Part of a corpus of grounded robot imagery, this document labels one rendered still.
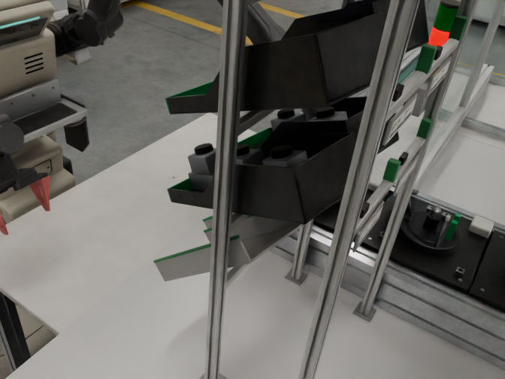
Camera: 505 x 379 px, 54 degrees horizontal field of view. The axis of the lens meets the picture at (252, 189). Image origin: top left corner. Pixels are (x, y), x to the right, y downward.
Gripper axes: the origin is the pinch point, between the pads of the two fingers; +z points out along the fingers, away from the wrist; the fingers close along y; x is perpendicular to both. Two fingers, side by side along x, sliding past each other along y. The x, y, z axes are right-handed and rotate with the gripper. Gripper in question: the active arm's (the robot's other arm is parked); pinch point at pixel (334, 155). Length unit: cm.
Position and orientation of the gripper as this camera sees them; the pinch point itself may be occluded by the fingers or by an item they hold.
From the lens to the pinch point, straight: 119.4
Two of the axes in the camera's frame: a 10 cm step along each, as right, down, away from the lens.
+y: 5.3, -4.8, 7.0
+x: -7.2, 1.7, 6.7
